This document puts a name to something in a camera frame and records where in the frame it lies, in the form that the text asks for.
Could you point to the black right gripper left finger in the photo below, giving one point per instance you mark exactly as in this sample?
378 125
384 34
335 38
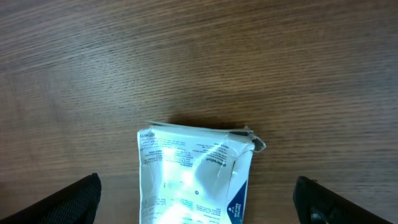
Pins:
75 204

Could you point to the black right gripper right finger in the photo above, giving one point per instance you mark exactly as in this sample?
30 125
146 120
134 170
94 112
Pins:
315 203

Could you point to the white blue carton box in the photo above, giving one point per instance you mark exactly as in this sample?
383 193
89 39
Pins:
194 175

